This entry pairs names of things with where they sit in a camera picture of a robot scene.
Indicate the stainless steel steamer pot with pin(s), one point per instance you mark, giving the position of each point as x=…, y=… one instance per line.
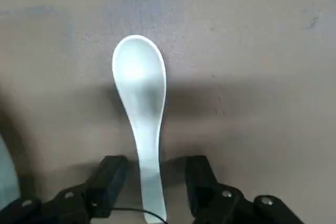
x=6, y=171

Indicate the white ceramic soup spoon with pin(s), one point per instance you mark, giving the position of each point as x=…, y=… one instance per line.
x=139, y=82

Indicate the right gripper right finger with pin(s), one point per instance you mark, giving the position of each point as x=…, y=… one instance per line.
x=207, y=197

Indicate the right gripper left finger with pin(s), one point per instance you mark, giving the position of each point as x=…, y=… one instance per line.
x=105, y=182

